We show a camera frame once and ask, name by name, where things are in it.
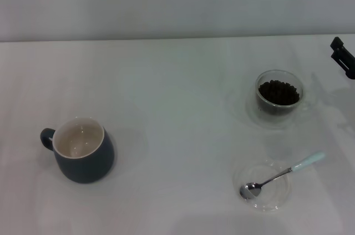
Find blue-handled metal spoon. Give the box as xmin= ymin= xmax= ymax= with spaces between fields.
xmin=239 ymin=151 xmax=326 ymax=201

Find coffee beans in glass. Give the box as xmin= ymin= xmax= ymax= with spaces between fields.
xmin=257 ymin=79 xmax=301 ymax=116

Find clear glass cup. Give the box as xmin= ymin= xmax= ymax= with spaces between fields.
xmin=255 ymin=69 xmax=318 ymax=121

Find dark blue ceramic mug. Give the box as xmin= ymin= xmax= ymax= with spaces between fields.
xmin=39 ymin=116 xmax=115 ymax=184

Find clear glass saucer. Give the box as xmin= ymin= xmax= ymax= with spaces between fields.
xmin=245 ymin=90 xmax=320 ymax=130

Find small clear glass dish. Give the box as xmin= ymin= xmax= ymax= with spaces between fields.
xmin=232 ymin=160 xmax=293 ymax=213

